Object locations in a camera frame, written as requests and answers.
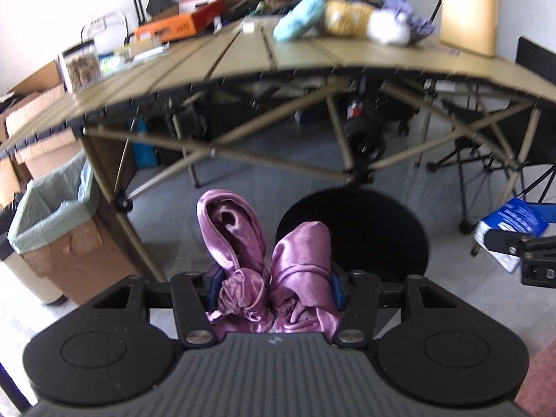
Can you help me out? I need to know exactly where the lilac fluffy scrunchie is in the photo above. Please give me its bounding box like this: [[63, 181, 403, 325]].
[[381, 0, 436, 46]]

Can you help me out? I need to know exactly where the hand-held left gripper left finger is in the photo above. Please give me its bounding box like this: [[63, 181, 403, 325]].
[[87, 269, 224, 349]]

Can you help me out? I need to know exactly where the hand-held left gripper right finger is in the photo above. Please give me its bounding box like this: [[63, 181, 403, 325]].
[[331, 269, 467, 350]]

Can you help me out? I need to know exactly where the orange cardboard box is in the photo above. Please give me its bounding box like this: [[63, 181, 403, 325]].
[[132, 0, 229, 44]]

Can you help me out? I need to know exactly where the olive folding camping table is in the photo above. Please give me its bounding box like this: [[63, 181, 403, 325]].
[[0, 6, 556, 283]]

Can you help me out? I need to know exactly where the clear snack jar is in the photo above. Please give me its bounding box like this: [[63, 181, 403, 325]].
[[58, 40, 103, 93]]

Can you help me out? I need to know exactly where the black round trash bin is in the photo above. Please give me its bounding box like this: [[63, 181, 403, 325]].
[[275, 187, 430, 285]]

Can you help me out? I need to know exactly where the plastic wrapper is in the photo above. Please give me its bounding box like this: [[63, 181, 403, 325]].
[[473, 197, 550, 274]]

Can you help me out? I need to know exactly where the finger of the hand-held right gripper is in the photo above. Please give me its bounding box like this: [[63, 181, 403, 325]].
[[484, 229, 556, 289]]

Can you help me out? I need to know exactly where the yellow thermos jug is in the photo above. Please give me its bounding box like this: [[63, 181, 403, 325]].
[[439, 0, 498, 58]]

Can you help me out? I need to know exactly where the white paper sheet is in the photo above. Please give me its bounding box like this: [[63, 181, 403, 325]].
[[98, 48, 170, 74]]

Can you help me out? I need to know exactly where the blue plush toy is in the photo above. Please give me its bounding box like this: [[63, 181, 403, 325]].
[[273, 0, 326, 44]]

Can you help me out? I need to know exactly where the yellow white sheep plush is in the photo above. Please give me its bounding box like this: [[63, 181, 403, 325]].
[[324, 0, 411, 46]]

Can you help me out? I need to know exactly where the purple satin cloth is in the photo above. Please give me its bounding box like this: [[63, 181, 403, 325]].
[[196, 189, 344, 340]]

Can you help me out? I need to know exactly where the black soft bag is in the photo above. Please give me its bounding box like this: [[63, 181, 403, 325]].
[[145, 0, 179, 17]]

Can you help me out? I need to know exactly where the large open cardboard box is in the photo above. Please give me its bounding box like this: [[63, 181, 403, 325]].
[[4, 82, 92, 179]]

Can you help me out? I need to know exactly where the black folding chair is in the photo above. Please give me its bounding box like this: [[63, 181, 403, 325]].
[[417, 37, 556, 235]]

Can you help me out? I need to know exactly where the white metal trolley frame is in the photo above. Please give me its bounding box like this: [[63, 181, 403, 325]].
[[80, 10, 129, 44]]

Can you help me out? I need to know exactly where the blue flat box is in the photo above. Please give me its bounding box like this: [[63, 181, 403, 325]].
[[130, 117, 159, 169]]

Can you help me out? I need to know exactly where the beige bin with black bag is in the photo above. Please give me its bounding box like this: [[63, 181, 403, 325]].
[[0, 193, 68, 305]]

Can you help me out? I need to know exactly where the cardboard box with green liner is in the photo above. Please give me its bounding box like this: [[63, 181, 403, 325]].
[[8, 152, 144, 305]]

